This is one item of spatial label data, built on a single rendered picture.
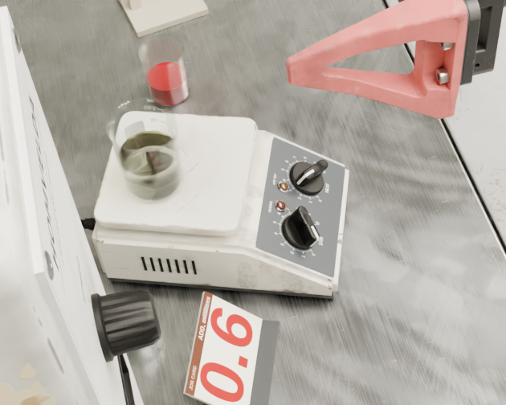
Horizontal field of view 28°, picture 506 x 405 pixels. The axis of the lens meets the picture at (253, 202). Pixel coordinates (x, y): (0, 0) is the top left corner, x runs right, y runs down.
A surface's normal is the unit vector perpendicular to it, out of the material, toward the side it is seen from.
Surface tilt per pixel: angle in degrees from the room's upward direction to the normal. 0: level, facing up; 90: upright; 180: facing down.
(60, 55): 0
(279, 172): 30
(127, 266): 90
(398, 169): 0
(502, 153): 0
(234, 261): 90
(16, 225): 56
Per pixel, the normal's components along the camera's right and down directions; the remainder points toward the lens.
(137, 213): -0.07, -0.60
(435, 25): -0.13, 0.80
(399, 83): 0.28, -0.65
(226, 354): 0.58, -0.42
